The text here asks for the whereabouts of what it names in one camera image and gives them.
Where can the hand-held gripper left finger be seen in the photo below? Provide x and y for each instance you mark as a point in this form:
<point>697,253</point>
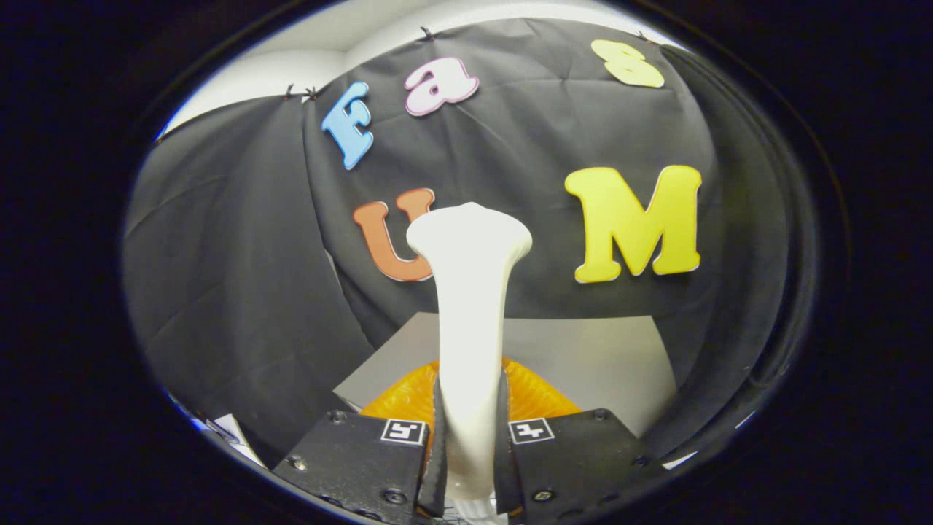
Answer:
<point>436,474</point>

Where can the black backdrop cloth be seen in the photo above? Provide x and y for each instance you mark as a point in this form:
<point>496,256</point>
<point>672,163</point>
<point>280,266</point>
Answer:
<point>240,255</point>

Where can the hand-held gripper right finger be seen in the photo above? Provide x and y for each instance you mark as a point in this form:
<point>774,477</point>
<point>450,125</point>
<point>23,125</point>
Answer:
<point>504,474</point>

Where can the white garment steamer head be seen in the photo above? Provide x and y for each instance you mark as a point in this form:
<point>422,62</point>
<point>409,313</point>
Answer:
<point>470,306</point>

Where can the grey drawer cabinet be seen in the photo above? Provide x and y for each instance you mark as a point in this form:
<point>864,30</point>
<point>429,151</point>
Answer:
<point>583,357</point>

